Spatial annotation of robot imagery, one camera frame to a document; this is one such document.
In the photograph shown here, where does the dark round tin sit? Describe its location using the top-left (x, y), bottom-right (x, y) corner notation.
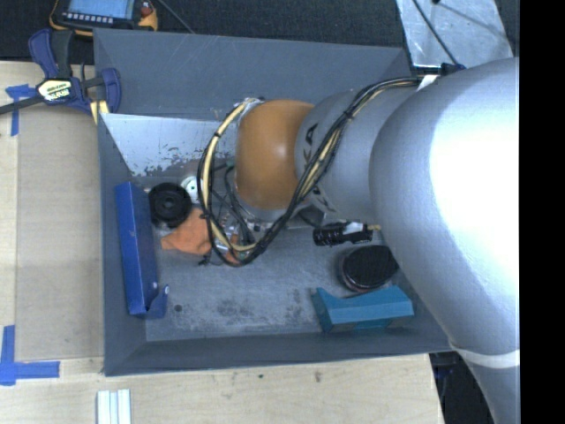
top-left (338, 244), bottom-right (401, 293)

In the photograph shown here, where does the orange cloth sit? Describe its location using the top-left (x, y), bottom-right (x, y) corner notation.
top-left (160, 207), bottom-right (242, 265)

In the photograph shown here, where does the pale wood board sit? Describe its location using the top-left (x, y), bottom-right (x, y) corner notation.
top-left (14, 107), bottom-right (106, 362)

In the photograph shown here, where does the grey metal bin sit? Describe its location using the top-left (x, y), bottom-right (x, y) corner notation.
top-left (92, 27), bottom-right (452, 377)

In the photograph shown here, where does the teal angled block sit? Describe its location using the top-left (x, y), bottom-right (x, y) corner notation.
top-left (310, 284), bottom-right (417, 334)

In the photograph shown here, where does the blue long flat block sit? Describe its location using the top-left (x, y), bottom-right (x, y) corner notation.
top-left (114, 180), bottom-right (170, 320)

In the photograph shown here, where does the white round cap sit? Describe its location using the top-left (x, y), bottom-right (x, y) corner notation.
top-left (180, 175), bottom-right (205, 203)

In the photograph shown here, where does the black round wheel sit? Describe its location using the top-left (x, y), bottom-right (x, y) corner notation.
top-left (147, 182), bottom-right (194, 230)

